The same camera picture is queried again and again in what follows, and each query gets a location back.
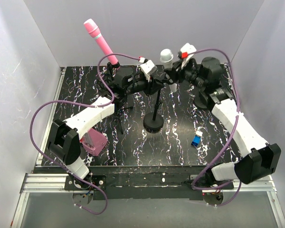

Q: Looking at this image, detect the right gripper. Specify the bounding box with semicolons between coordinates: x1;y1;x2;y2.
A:
165;56;207;89

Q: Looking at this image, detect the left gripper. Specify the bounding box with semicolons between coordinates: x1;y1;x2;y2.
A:
125;75;164;98

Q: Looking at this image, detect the white microphone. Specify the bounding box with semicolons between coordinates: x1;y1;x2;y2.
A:
160;48;177;93

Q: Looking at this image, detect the black round-base stand purple mic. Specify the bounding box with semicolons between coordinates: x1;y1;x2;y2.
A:
194;91;214;111

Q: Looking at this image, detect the black round-base stand white mic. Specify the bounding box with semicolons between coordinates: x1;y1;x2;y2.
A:
143;90;164;133

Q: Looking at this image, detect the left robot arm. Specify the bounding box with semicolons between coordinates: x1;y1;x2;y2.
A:
47;64;167;190

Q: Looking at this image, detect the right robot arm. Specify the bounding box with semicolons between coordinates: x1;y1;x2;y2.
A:
160;56;281;189

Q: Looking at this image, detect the black tripod stand pink mic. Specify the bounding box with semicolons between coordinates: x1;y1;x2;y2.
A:
102;62;133;134

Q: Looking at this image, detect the pink microphone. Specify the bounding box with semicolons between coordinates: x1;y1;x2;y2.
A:
84;19;120;69

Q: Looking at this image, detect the black marble mat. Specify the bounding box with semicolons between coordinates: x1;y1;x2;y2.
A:
41;63;250;167

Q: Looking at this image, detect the blue white small toy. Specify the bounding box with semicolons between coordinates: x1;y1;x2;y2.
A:
191;131;202;147

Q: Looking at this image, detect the pink metronome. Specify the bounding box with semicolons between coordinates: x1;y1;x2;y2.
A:
81;128;107;156

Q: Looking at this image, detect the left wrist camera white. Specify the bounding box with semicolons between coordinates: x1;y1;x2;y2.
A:
139;57;157;82

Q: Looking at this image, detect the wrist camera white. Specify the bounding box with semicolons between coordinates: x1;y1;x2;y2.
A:
139;57;157;82
178;43;197;70

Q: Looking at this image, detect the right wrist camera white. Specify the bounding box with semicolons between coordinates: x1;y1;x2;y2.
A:
178;43;197;70

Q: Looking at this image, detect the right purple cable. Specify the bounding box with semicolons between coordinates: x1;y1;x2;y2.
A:
191;48;242;207

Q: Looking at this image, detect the purple cable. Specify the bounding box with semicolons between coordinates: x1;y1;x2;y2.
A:
191;48;242;207
29;53;144;216

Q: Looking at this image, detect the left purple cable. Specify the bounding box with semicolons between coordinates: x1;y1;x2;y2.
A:
29;53;144;216

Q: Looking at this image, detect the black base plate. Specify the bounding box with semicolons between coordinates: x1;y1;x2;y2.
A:
33;164;262;201

